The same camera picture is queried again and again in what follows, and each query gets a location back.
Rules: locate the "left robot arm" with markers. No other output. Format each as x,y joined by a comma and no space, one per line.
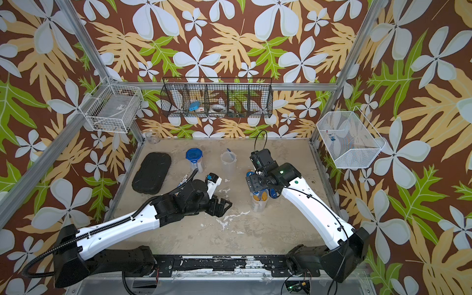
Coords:
80,253

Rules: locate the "blue lid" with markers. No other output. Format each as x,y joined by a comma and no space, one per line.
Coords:
194,155
273,194

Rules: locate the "black rubber mat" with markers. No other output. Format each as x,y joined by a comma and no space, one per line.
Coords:
152,172

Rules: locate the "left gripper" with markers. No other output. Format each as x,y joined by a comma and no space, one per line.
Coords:
213,210

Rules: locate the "black wire basket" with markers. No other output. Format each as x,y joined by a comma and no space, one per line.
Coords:
219,98

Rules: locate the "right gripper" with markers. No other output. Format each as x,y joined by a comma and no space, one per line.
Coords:
251,180

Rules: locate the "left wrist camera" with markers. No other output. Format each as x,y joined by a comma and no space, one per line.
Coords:
212,181

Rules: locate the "toothpaste tube left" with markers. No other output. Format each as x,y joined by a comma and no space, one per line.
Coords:
185,178

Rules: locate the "white wire basket left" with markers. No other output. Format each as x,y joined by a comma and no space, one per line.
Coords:
112,107

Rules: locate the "white mesh basket right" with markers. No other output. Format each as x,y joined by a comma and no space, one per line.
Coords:
350,139

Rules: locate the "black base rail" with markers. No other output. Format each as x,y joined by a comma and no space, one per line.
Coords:
270,265

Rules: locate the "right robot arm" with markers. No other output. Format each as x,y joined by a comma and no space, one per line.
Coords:
344,246

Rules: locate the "glass jar corner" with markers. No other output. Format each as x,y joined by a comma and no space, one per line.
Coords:
152,137

